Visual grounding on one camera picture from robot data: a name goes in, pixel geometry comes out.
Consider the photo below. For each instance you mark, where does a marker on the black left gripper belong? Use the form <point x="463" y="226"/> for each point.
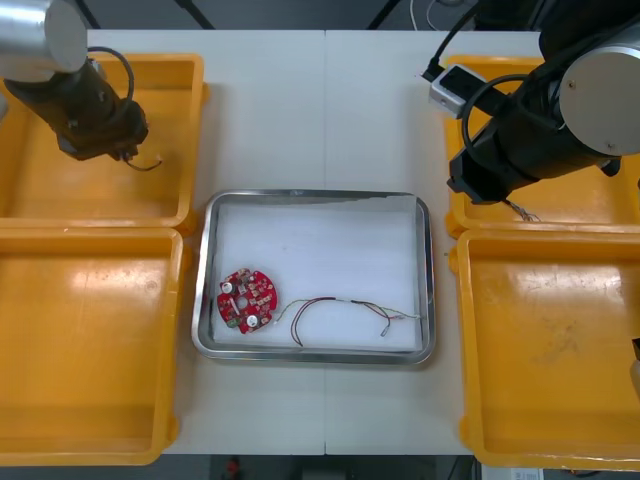
<point x="107" y="125"/>

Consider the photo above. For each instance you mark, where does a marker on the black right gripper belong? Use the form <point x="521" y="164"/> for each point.
<point x="482" y="177"/>

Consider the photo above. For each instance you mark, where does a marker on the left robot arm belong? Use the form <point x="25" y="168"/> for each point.
<point x="35" y="35"/>

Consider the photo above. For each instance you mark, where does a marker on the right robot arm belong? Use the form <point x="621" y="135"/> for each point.
<point x="575" y="100"/>

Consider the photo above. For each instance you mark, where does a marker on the yellow-orange plastic bin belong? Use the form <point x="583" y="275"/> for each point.
<point x="165" y="125"/>
<point x="85" y="340"/>
<point x="575" y="205"/>
<point x="545" y="350"/>

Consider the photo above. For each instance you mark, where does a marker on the steel tray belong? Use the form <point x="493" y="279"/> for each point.
<point x="205" y="280"/>

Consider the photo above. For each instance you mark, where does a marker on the round red circuit board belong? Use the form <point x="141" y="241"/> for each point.
<point x="250" y="300"/>

